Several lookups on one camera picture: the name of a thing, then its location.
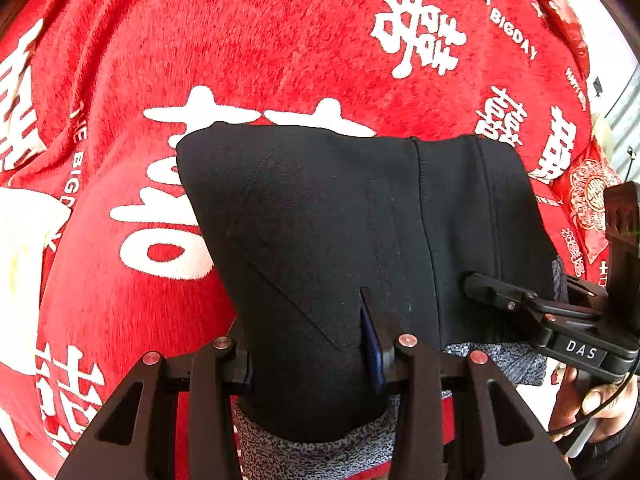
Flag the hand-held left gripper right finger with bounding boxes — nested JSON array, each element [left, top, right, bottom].
[[360, 287, 576, 480]]

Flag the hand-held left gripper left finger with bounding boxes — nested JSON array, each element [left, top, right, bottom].
[[57, 319, 256, 480]]

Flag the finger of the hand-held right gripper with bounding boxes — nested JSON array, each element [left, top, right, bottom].
[[462, 272, 602, 327], [565, 276, 609, 306]]

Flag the black pants with grey lining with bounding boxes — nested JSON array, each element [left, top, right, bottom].
[[177, 122, 570, 480]]

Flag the person's right hand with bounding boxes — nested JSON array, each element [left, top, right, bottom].
[[549, 364, 640, 457]]

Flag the red embroidered cushion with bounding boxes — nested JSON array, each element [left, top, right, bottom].
[[515, 0, 593, 66], [550, 142, 626, 263]]

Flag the red printed blanket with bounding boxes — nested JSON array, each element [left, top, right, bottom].
[[0, 0, 626, 480]]

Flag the black cable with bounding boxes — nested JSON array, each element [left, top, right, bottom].
[[547, 374, 632, 438]]

